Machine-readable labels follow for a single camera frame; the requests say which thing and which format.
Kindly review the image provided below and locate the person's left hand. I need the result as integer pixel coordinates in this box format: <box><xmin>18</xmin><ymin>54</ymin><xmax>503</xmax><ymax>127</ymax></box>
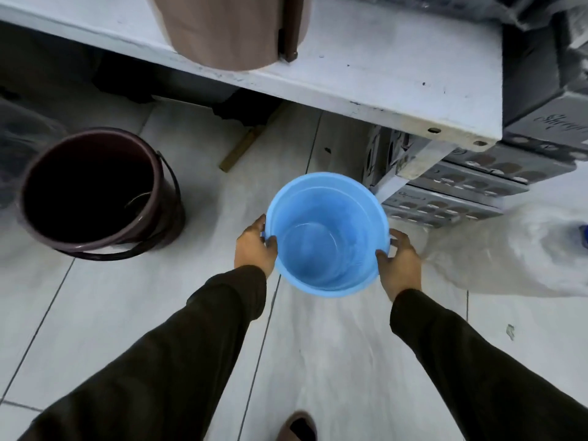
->
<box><xmin>234</xmin><ymin>214</ymin><xmax>279</xmax><ymax>279</ymax></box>

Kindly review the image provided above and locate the person's right hand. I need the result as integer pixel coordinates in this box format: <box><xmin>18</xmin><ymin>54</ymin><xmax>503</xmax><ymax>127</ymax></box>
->
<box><xmin>375</xmin><ymin>229</ymin><xmax>423</xmax><ymax>303</ymax></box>

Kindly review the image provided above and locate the blue plastic bucket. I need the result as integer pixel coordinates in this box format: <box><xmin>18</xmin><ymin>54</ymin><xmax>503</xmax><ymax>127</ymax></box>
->
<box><xmin>264</xmin><ymin>172</ymin><xmax>391</xmax><ymax>299</ymax></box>

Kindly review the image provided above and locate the person's right forearm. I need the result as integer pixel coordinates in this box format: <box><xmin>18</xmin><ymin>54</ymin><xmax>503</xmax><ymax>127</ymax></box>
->
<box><xmin>390</xmin><ymin>288</ymin><xmax>588</xmax><ymax>441</ymax></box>

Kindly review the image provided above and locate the person's left forearm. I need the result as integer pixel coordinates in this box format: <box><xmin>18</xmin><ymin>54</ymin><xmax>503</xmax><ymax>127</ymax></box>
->
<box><xmin>18</xmin><ymin>265</ymin><xmax>267</xmax><ymax>441</ymax></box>

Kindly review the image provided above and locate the grey perforated plastic crate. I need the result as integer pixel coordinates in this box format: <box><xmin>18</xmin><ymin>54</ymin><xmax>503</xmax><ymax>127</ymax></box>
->
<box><xmin>381</xmin><ymin>184</ymin><xmax>504</xmax><ymax>228</ymax></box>
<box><xmin>443</xmin><ymin>144</ymin><xmax>577</xmax><ymax>185</ymax></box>
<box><xmin>408</xmin><ymin>161</ymin><xmax>530</xmax><ymax>199</ymax></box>

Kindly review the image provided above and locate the wooden stick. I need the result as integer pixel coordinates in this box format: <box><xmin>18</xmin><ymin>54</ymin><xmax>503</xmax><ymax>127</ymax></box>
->
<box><xmin>219</xmin><ymin>125</ymin><xmax>267</xmax><ymax>174</ymax></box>

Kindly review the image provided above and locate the white plastic bag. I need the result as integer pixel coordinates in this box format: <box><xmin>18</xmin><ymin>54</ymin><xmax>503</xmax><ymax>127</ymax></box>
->
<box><xmin>422</xmin><ymin>197</ymin><xmax>588</xmax><ymax>299</ymax></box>

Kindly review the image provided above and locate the person's brown shoe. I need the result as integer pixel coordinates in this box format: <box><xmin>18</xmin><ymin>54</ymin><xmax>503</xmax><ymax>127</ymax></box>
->
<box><xmin>277</xmin><ymin>411</ymin><xmax>318</xmax><ymax>441</ymax></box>

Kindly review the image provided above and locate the white table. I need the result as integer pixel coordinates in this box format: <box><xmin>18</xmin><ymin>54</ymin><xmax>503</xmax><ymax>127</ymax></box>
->
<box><xmin>0</xmin><ymin>0</ymin><xmax>504</xmax><ymax>203</ymax></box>

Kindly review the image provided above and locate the brown round container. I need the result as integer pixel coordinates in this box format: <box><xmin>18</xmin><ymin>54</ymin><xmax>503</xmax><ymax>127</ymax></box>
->
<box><xmin>147</xmin><ymin>0</ymin><xmax>313</xmax><ymax>72</ymax></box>

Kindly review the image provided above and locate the large grey plastic crate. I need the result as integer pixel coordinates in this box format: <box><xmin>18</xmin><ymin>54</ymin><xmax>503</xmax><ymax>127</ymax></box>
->
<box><xmin>502</xmin><ymin>6</ymin><xmax>588</xmax><ymax>152</ymax></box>

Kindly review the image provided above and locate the dark plastic bag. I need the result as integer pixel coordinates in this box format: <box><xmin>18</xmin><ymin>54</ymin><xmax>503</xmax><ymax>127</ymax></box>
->
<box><xmin>0</xmin><ymin>97</ymin><xmax>66</xmax><ymax>209</ymax></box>

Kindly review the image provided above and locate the dark maroon bucket with handle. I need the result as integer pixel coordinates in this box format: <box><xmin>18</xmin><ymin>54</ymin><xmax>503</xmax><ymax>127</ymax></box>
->
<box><xmin>17</xmin><ymin>127</ymin><xmax>186</xmax><ymax>262</ymax></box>

